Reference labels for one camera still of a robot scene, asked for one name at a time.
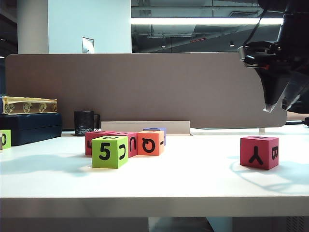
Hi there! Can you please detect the orange block with Q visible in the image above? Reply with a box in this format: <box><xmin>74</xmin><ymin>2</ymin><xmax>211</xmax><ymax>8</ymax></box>
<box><xmin>137</xmin><ymin>130</ymin><xmax>165</xmax><ymax>157</ymax></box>

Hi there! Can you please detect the white ceiling light strip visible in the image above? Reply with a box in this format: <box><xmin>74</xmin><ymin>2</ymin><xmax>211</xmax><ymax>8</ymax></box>
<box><xmin>130</xmin><ymin>17</ymin><xmax>284</xmax><ymax>26</ymax></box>

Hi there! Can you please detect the yellow patterned box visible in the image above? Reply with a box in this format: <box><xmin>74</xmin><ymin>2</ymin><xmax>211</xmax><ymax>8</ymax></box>
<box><xmin>1</xmin><ymin>96</ymin><xmax>58</xmax><ymax>115</ymax></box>

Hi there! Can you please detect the green block with 5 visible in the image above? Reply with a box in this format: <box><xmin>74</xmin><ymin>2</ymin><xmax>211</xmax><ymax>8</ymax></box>
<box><xmin>91</xmin><ymin>136</ymin><xmax>128</xmax><ymax>169</ymax></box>

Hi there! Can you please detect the beige cable tray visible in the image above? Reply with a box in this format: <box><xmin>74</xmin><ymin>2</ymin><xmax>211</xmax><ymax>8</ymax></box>
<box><xmin>100</xmin><ymin>120</ymin><xmax>194</xmax><ymax>136</ymax></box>

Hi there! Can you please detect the green block with O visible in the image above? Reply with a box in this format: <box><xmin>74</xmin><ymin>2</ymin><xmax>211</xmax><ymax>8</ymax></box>
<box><xmin>0</xmin><ymin>130</ymin><xmax>12</xmax><ymax>150</ymax></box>

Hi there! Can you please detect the dark blue case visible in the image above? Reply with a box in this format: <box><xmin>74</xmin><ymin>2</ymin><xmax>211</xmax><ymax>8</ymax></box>
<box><xmin>0</xmin><ymin>113</ymin><xmax>63</xmax><ymax>147</ymax></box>

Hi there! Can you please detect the red block with C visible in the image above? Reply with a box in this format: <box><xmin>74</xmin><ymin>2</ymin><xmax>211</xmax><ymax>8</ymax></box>
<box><xmin>84</xmin><ymin>130</ymin><xmax>116</xmax><ymax>157</ymax></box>

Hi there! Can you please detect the red block with Y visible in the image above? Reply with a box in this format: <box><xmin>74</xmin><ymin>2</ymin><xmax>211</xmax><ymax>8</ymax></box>
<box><xmin>239</xmin><ymin>136</ymin><xmax>280</xmax><ymax>171</ymax></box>

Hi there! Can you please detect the brown fabric desk divider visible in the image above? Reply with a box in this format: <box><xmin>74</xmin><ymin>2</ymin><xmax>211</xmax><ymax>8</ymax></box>
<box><xmin>5</xmin><ymin>52</ymin><xmax>288</xmax><ymax>129</ymax></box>

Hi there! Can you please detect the person in dark green top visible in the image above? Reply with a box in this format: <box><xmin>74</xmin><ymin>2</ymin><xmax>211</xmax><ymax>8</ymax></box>
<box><xmin>287</xmin><ymin>96</ymin><xmax>309</xmax><ymax>114</ymax></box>

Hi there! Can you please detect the black mug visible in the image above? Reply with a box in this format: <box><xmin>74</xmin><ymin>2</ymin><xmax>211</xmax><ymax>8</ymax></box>
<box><xmin>73</xmin><ymin>111</ymin><xmax>101</xmax><ymax>136</ymax></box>

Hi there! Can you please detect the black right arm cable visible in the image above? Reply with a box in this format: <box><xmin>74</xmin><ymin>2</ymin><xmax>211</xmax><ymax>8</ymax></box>
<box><xmin>242</xmin><ymin>8</ymin><xmax>266</xmax><ymax>49</ymax></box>

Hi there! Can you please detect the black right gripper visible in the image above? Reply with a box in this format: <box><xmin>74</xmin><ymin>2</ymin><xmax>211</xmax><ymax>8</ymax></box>
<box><xmin>242</xmin><ymin>41</ymin><xmax>309</xmax><ymax>114</ymax></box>

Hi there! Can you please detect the red block with U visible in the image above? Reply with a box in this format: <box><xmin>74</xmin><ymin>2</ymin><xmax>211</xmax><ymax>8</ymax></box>
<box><xmin>108</xmin><ymin>131</ymin><xmax>139</xmax><ymax>158</ymax></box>

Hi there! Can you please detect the purple block with R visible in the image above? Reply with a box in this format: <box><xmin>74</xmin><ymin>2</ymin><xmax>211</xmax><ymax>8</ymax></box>
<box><xmin>142</xmin><ymin>127</ymin><xmax>167</xmax><ymax>146</ymax></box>

